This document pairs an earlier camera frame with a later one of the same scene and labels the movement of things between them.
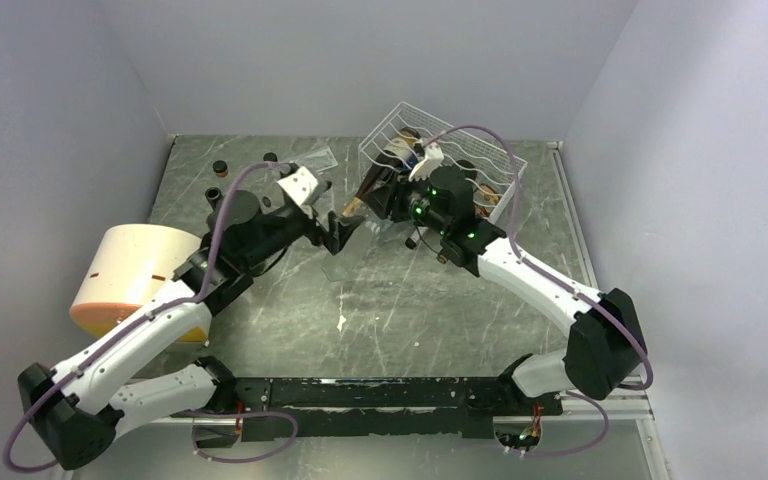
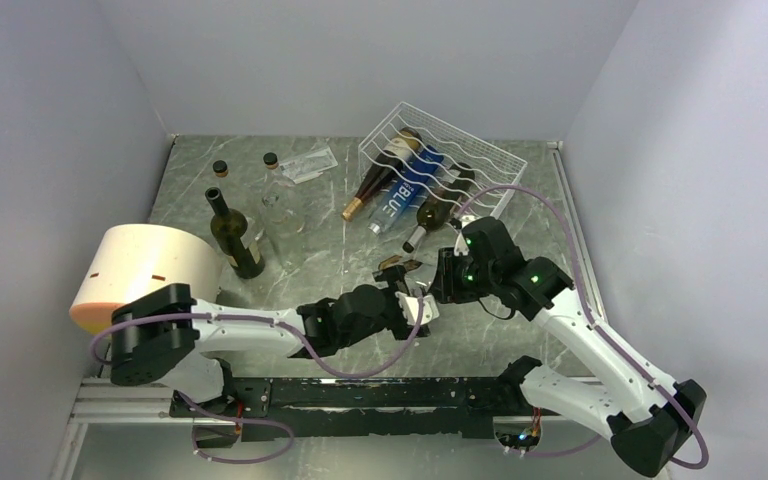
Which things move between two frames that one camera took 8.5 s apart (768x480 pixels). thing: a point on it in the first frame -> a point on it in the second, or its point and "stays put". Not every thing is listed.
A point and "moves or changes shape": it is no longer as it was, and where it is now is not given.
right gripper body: x=411 y=201 -> x=460 y=277
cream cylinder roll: x=129 y=263 stays put
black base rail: x=456 y=407 stays put
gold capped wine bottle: x=386 y=161 stays put
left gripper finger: x=339 y=232 -> x=391 y=276
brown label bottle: x=488 y=194 -> x=406 y=265
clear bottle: x=344 y=262 moves or changes shape
